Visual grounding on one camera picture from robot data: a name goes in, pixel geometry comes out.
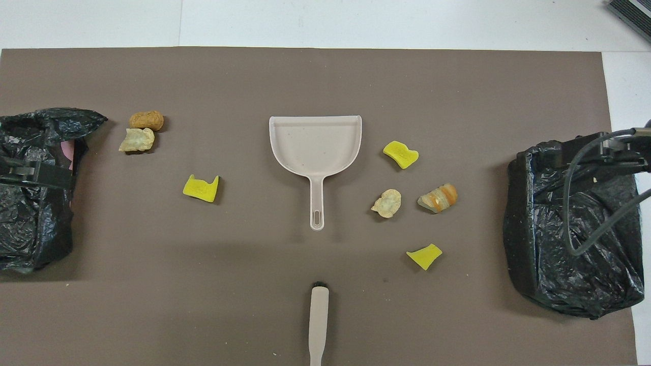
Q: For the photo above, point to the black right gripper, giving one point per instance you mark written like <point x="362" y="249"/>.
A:
<point x="628" y="152"/>

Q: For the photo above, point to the left black trash bag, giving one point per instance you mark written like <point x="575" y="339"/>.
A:
<point x="30" y="229"/>

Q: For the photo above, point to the black ribbed device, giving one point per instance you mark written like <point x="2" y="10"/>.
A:
<point x="633" y="12"/>

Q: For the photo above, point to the brown paper table mat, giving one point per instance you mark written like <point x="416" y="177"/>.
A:
<point x="325" y="76"/>

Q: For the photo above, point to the yellow sponge wedge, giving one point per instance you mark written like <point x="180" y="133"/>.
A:
<point x="424" y="256"/>

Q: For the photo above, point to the striped croissant piece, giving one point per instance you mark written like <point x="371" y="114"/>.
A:
<point x="438" y="198"/>

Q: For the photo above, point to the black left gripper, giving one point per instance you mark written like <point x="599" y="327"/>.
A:
<point x="20" y="170"/>

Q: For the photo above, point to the pale flaky pastry piece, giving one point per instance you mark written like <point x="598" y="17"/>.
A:
<point x="136" y="140"/>

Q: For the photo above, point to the yellow curved sponge piece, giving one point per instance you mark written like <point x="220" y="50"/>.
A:
<point x="401" y="155"/>

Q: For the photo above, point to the black trash bag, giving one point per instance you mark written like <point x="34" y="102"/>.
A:
<point x="30" y="229"/>
<point x="549" y="284"/>

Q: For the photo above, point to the pale round cracker chip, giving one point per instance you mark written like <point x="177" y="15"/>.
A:
<point x="387" y="203"/>

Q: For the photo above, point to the right black trash bag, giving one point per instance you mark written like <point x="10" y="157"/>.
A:
<point x="549" y="284"/>

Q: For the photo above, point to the beige plastic dustpan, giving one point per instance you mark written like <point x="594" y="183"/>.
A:
<point x="315" y="147"/>

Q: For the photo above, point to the yellow sponge piece with notch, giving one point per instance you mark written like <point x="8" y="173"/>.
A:
<point x="199" y="189"/>

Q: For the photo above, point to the brown round bread bun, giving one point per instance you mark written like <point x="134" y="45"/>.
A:
<point x="146" y="120"/>

